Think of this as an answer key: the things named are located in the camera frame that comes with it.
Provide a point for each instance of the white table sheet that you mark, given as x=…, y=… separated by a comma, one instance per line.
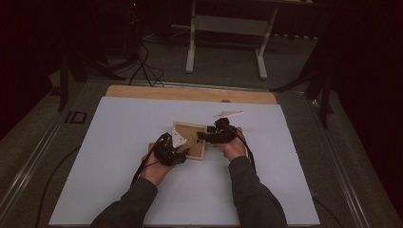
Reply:
x=111, y=142

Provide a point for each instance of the person's right hand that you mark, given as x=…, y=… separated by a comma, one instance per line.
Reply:
x=236, y=150

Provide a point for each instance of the wooden picture frame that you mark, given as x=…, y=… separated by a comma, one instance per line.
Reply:
x=196, y=148

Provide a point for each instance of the person's left hand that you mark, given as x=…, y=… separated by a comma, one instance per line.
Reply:
x=153, y=171

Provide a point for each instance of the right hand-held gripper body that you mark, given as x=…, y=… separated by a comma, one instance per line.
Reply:
x=226, y=133

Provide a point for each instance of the white metal desk frame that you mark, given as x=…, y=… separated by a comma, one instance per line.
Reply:
x=228, y=25

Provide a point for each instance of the metal floor rail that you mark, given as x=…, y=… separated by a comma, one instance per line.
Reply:
x=345, y=177
x=28, y=164

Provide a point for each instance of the black stand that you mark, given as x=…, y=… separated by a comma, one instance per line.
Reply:
x=324, y=95
x=63, y=82

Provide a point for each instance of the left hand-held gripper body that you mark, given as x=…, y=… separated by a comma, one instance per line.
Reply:
x=166, y=152

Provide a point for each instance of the black floor socket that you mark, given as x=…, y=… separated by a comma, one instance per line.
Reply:
x=76, y=117

